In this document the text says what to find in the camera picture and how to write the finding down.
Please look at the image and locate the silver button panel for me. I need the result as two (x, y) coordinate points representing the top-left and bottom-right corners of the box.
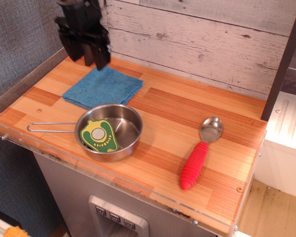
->
(88, 195), (149, 237)

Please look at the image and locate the green yellow toy pepper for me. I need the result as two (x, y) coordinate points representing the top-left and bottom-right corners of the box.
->
(80, 119), (118, 153)

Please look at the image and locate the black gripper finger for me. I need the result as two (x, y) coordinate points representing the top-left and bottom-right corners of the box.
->
(92, 46), (111, 70)
(59, 35), (84, 61)

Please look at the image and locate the grey toy kitchen cabinet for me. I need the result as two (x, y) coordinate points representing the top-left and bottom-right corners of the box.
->
(34, 154), (215, 237)

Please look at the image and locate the orange brown object bottom left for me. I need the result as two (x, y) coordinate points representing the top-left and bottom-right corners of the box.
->
(3, 226), (29, 237)

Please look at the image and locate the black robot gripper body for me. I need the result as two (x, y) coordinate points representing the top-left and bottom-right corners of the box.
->
(54, 0), (111, 52)

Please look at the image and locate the clear acrylic front guard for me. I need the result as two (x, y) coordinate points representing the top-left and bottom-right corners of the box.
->
(0, 124), (238, 237)

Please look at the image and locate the dark grey left post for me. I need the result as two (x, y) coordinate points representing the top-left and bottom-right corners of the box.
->
(83, 44), (94, 66)

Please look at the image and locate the dark grey right post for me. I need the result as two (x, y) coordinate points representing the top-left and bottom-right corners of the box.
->
(260, 19), (296, 121)

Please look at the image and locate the white toy sink unit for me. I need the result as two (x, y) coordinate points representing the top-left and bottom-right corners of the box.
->
(254, 92), (296, 196)

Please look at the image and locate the dark grey post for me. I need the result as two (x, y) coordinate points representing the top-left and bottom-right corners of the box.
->
(260, 19), (296, 121)
(83, 44), (94, 66)

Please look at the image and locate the small metal pot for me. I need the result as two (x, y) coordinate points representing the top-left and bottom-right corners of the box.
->
(27, 104), (144, 162)

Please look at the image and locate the blue cloth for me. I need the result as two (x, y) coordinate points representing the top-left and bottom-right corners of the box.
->
(62, 66), (144, 110)

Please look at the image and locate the red handled metal spoon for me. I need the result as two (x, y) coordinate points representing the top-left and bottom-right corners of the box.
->
(180, 117), (223, 190)

